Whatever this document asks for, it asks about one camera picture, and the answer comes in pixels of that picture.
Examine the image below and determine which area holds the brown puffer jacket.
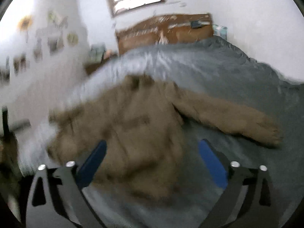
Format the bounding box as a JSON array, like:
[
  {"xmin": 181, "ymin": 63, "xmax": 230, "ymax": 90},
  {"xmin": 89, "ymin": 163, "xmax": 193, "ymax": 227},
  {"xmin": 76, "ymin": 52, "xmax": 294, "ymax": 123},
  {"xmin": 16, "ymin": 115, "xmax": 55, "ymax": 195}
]
[{"xmin": 46, "ymin": 74, "xmax": 284, "ymax": 202}]

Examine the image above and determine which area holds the bed with grey blanket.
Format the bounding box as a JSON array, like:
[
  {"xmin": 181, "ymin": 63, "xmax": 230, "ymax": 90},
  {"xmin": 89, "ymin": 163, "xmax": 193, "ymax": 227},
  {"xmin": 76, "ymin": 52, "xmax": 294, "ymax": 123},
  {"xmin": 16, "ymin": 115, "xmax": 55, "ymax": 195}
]
[{"xmin": 18, "ymin": 37, "xmax": 304, "ymax": 228}]

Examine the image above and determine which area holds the puppy wall sticker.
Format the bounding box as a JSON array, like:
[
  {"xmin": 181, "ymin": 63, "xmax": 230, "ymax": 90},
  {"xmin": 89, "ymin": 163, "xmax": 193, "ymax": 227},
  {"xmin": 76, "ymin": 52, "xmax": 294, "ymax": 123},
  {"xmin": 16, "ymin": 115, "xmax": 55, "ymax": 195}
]
[{"xmin": 13, "ymin": 55, "xmax": 27, "ymax": 74}]

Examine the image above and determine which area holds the yellow cat wall sticker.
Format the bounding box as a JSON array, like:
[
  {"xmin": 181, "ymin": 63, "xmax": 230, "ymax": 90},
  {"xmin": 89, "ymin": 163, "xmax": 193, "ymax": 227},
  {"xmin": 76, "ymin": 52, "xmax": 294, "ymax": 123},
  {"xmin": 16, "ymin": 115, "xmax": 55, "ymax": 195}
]
[{"xmin": 67, "ymin": 33, "xmax": 79, "ymax": 46}]

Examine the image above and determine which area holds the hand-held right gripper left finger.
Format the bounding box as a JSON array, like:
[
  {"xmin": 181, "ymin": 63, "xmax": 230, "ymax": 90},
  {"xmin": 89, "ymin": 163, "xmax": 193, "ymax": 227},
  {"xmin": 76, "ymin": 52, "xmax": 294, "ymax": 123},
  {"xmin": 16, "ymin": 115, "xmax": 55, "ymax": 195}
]
[{"xmin": 26, "ymin": 140, "xmax": 107, "ymax": 228}]

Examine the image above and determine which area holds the wooden bed headboard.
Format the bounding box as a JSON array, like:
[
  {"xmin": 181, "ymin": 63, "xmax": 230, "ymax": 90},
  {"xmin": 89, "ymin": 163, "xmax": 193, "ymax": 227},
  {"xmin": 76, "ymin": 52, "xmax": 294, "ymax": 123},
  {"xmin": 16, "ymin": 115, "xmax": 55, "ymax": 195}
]
[{"xmin": 115, "ymin": 13, "xmax": 214, "ymax": 55}]

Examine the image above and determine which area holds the sunflower wall sticker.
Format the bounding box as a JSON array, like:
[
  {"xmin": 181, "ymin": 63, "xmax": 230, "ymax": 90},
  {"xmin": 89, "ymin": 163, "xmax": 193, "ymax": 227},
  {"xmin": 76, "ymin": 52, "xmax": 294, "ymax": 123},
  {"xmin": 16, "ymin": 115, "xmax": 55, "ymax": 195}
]
[{"xmin": 18, "ymin": 15, "xmax": 33, "ymax": 32}]

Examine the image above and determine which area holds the wooden nightstand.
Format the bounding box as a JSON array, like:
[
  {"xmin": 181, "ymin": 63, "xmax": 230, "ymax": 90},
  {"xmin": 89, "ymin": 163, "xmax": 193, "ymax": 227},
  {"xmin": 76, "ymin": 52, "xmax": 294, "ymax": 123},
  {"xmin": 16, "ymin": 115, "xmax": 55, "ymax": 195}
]
[{"xmin": 84, "ymin": 52, "xmax": 119, "ymax": 75}]

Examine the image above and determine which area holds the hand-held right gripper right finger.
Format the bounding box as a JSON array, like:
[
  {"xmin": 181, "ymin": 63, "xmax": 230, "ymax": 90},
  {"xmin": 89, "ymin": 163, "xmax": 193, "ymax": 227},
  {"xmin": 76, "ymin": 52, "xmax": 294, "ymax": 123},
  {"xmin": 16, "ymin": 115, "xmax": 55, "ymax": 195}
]
[{"xmin": 198, "ymin": 138, "xmax": 283, "ymax": 228}]

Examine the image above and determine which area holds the grey cat wall sticker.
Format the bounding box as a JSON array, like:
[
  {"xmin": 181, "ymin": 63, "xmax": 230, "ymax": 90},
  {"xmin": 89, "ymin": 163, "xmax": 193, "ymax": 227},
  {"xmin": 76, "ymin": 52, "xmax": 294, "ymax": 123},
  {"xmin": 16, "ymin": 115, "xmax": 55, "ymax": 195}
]
[{"xmin": 47, "ymin": 37, "xmax": 64, "ymax": 53}]

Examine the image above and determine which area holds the small kitten wall sticker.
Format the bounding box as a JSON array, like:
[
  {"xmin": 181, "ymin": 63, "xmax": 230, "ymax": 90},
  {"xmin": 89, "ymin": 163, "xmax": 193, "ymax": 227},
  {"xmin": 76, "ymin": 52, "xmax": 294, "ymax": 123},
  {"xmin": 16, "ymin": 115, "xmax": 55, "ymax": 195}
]
[{"xmin": 33, "ymin": 45, "xmax": 43, "ymax": 61}]

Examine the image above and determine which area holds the peeling paper wall sticker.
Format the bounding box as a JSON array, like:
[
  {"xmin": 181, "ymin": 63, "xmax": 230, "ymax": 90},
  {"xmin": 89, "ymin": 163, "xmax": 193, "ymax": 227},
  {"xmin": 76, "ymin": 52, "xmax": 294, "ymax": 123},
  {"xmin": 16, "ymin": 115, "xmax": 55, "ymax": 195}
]
[{"xmin": 47, "ymin": 11, "xmax": 68, "ymax": 28}]

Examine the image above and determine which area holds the checked pillow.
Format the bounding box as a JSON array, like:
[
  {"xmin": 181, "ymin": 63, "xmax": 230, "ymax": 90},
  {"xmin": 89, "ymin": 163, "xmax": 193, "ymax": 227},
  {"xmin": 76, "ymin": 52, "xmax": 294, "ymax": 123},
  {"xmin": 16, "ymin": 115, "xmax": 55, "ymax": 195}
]
[{"xmin": 212, "ymin": 24, "xmax": 228, "ymax": 40}]

